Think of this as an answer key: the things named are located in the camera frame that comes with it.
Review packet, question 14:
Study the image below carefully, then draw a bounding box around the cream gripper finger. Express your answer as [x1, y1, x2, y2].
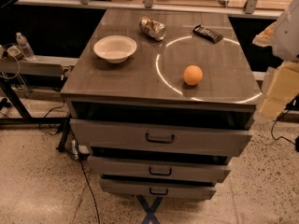
[252, 22, 276, 47]
[259, 62, 299, 119]

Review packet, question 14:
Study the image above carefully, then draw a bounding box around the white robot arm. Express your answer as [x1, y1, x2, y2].
[252, 0, 299, 119]

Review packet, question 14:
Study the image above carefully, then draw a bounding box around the orange fruit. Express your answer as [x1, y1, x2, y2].
[183, 65, 203, 86]

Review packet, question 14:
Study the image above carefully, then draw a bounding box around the top grey drawer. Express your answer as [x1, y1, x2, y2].
[70, 119, 251, 157]

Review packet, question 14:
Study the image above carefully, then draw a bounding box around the grey drawer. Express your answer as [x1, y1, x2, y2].
[88, 156, 231, 183]
[100, 178, 216, 200]
[70, 119, 251, 157]

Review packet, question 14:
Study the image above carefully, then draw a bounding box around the grey drawer cabinet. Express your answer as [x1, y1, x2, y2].
[62, 9, 261, 188]

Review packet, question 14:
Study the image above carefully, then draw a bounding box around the white paper bowl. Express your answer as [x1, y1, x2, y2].
[93, 35, 137, 63]

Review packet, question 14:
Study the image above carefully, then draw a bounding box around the middle grey drawer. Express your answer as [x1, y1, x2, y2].
[88, 156, 231, 183]

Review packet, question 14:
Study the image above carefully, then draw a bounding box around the blue tape cross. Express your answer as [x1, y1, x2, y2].
[136, 195, 163, 224]

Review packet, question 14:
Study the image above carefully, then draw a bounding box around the bottom grey drawer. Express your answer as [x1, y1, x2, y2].
[100, 178, 216, 200]

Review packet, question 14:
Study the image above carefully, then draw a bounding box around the grey side bench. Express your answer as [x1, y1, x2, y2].
[0, 56, 78, 77]

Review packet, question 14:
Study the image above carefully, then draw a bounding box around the clear plastic water bottle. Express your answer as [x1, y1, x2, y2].
[16, 33, 36, 61]

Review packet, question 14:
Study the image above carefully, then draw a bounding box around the black cable right side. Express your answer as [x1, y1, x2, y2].
[270, 100, 299, 147]

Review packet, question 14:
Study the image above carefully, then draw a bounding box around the black floor cable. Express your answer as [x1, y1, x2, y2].
[38, 96, 102, 224]

